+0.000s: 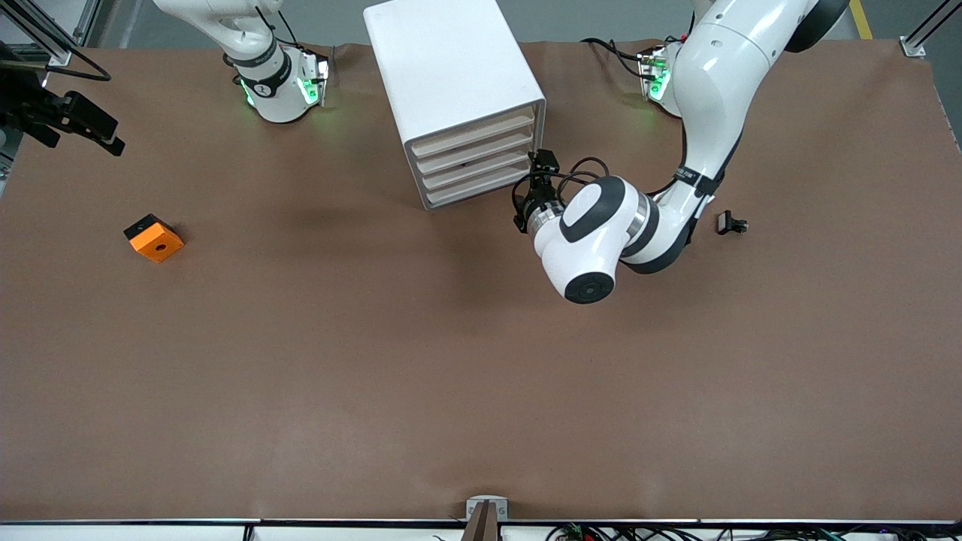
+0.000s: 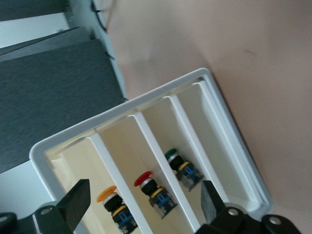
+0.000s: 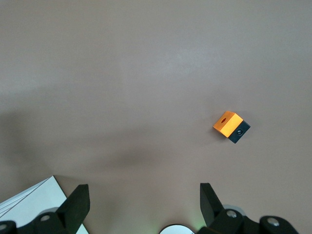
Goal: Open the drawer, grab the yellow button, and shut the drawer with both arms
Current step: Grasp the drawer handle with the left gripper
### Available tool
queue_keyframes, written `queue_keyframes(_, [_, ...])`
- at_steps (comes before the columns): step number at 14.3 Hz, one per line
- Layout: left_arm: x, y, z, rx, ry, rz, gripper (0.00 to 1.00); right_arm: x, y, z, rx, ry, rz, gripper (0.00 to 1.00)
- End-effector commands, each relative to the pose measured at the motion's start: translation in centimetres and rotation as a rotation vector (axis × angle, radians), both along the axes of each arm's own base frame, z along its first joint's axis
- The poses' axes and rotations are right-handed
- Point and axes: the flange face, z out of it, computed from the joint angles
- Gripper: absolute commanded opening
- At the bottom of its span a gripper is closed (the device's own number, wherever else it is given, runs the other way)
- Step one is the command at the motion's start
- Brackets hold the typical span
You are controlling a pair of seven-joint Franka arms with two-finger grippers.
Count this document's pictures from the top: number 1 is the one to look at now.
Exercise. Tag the brown camera mount post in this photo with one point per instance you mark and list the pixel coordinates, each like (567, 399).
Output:
(481, 526)

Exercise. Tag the brown table mat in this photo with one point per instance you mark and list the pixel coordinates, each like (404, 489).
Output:
(451, 376)

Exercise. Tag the aluminium frame profile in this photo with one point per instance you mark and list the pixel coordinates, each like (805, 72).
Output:
(913, 46)
(56, 49)

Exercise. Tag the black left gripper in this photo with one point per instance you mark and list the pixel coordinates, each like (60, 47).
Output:
(538, 200)

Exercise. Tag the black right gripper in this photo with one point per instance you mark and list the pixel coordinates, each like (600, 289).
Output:
(31, 113)

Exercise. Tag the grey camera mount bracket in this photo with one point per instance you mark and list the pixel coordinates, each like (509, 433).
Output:
(502, 505)

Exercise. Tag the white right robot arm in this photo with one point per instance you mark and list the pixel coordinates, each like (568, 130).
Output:
(270, 90)

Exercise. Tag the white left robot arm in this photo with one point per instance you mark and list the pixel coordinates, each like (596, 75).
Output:
(714, 90)

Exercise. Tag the orange and black button box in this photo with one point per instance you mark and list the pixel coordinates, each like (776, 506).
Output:
(158, 244)

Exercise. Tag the small black clip part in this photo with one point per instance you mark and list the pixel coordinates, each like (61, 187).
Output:
(726, 223)

